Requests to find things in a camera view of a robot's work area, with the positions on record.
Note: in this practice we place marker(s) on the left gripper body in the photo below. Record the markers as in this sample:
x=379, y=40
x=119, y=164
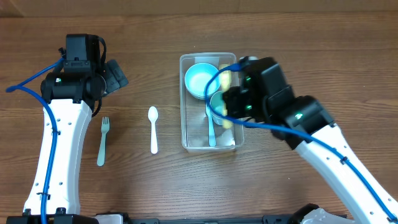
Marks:
x=116, y=78

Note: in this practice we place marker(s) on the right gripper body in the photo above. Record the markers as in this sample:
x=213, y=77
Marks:
x=250, y=101

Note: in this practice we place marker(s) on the yellow plastic fork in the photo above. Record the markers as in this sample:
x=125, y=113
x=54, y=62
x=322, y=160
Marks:
x=225, y=82

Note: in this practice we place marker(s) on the teal green cup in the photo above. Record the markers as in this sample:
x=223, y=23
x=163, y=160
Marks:
x=217, y=104

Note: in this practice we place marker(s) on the light blue bowl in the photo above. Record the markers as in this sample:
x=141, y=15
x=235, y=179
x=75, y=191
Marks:
x=196, y=78

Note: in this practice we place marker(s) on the light blue plastic fork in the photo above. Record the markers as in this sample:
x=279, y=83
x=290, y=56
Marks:
x=211, y=131

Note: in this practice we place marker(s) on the white plastic spoon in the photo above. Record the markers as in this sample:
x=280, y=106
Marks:
x=153, y=116

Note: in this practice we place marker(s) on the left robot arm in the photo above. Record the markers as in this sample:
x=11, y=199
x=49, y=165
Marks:
x=66, y=120

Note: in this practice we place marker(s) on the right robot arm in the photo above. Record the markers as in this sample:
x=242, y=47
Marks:
x=309, y=130

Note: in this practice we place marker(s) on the clear plastic container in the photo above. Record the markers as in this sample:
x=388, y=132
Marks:
x=194, y=121

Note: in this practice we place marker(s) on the pale green plastic fork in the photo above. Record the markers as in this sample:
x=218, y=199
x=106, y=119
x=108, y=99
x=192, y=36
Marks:
x=102, y=148

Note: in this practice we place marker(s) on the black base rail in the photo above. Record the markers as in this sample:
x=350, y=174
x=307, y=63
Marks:
x=310, y=213

